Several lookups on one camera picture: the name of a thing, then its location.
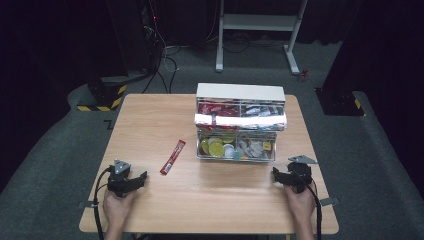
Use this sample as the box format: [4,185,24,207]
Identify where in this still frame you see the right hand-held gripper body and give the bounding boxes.
[285,154,319,195]

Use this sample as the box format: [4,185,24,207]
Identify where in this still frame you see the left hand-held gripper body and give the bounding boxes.
[105,159,135,198]

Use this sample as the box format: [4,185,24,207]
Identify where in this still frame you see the red stick packet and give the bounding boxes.
[159,139,187,177]

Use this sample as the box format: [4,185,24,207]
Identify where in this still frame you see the clear organizer box white lid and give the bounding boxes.
[193,82,288,163]

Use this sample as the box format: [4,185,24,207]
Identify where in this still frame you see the person's left hand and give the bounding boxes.
[102,189,138,225]

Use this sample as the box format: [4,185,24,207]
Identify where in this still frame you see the person's right hand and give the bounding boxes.
[283,184,317,222]

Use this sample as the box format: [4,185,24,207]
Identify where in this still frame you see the heap of small pale packets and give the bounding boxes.
[235,138,275,160]

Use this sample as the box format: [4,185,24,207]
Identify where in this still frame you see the grey tape tab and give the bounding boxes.
[77,200,100,210]
[319,196,341,207]

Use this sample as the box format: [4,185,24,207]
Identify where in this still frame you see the pile of silver sachets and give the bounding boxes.
[240,103,285,118]

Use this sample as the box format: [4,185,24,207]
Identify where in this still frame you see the heap of round foil capsules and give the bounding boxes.
[199,134,238,160]

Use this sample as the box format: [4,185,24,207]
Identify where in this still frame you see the black base yellow tape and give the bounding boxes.
[314,87,365,117]

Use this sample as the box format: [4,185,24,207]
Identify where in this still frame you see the black base yellow striped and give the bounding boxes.
[76,77,129,113]

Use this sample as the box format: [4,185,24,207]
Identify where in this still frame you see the pile of red stick sachets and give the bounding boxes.
[197,101,241,132]

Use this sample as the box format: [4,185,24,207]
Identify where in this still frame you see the small red floor object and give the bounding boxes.
[297,68,311,83]

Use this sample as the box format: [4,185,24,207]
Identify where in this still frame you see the white metal stand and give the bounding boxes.
[215,0,310,76]

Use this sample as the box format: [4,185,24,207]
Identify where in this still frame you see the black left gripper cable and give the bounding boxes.
[92,165,114,240]

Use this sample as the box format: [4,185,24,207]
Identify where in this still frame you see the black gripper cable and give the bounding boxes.
[92,165,114,240]
[297,175,323,240]

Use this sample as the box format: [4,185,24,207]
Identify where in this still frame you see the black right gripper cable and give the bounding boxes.
[297,175,323,240]

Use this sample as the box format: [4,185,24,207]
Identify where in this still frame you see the bundle of floor cables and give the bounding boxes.
[141,24,182,95]

